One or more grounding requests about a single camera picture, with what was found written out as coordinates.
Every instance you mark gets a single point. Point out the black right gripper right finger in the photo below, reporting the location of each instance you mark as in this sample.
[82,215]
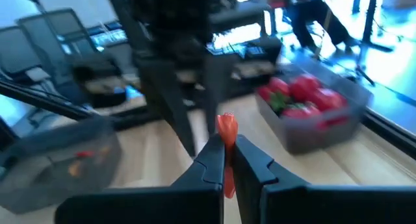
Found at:
[292,204]

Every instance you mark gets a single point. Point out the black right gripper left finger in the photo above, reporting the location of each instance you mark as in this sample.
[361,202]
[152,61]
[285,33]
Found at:
[195,201]

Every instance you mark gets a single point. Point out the small red pepper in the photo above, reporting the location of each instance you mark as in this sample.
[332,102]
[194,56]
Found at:
[227,130]

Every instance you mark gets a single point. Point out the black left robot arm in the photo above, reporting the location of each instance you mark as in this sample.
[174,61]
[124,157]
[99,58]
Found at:
[169,87]

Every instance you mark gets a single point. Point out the translucent grey plastic bin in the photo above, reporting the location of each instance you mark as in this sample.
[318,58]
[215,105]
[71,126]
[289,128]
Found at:
[39,191]
[308,136]

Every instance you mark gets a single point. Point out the black tripod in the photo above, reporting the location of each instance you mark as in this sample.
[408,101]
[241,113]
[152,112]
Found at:
[369,19]

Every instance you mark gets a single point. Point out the black mesh office chair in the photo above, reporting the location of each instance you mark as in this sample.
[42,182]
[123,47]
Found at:
[19,52]
[65,26]

